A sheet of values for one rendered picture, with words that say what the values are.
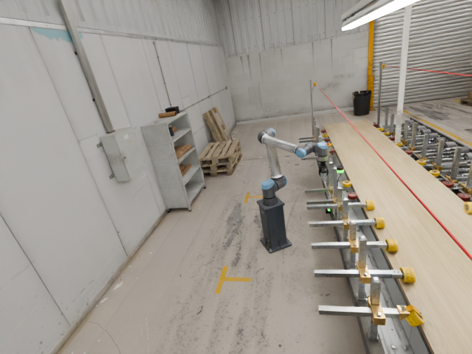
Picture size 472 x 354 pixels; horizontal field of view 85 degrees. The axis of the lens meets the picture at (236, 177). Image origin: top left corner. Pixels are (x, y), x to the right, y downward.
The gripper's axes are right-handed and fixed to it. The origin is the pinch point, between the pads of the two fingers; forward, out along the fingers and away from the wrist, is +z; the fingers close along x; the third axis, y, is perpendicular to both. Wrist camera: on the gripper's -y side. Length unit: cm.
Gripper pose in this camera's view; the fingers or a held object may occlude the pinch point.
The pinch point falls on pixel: (323, 179)
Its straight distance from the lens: 269.1
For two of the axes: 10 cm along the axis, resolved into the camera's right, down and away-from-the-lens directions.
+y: 1.8, -4.2, 8.9
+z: 1.7, 9.0, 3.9
